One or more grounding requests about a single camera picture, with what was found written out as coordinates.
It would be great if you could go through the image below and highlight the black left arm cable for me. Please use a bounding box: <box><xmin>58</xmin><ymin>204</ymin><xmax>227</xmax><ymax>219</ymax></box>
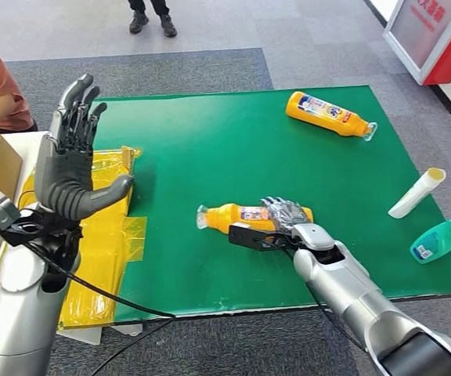
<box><xmin>21</xmin><ymin>238</ymin><xmax>177</xmax><ymax>376</ymax></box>

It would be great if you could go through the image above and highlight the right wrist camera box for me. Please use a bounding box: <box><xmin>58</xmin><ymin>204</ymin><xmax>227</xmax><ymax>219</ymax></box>
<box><xmin>228</xmin><ymin>222</ymin><xmax>294</xmax><ymax>254</ymax></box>

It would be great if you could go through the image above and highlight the orange bottle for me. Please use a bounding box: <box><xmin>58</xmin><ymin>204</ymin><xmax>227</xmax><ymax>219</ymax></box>
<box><xmin>196</xmin><ymin>202</ymin><xmax>315</xmax><ymax>236</ymax></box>
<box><xmin>285</xmin><ymin>91</ymin><xmax>378</xmax><ymax>143</ymax></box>

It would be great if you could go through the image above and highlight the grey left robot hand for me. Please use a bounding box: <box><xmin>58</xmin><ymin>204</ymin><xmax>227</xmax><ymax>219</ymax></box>
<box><xmin>34</xmin><ymin>73</ymin><xmax>135</xmax><ymax>222</ymax></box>

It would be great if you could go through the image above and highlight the green table mat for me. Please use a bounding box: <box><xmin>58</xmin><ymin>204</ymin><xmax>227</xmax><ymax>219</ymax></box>
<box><xmin>43</xmin><ymin>85</ymin><xmax>451</xmax><ymax>324</ymax></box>

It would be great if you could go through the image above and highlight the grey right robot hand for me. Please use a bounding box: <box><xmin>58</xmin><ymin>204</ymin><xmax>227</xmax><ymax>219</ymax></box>
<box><xmin>260</xmin><ymin>196</ymin><xmax>313</xmax><ymax>236</ymax></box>

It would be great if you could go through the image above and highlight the red and white display cabinet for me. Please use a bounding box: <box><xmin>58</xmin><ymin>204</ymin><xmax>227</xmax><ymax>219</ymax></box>
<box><xmin>383</xmin><ymin>0</ymin><xmax>451</xmax><ymax>87</ymax></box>

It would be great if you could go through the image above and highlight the white bottle, yellow cap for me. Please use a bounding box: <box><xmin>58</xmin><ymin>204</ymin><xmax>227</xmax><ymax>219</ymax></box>
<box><xmin>387</xmin><ymin>167</ymin><xmax>447</xmax><ymax>219</ymax></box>

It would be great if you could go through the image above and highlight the yellow plastic sheet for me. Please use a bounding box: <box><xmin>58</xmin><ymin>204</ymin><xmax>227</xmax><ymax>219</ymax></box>
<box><xmin>0</xmin><ymin>146</ymin><xmax>148</xmax><ymax>338</ymax></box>

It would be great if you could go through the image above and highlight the white board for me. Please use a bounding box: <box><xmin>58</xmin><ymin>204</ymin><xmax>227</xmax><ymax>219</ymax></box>
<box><xmin>57</xmin><ymin>322</ymin><xmax>144</xmax><ymax>347</ymax></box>

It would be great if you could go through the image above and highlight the teal bottle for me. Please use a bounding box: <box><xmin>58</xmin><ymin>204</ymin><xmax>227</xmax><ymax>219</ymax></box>
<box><xmin>409</xmin><ymin>218</ymin><xmax>451</xmax><ymax>265</ymax></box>

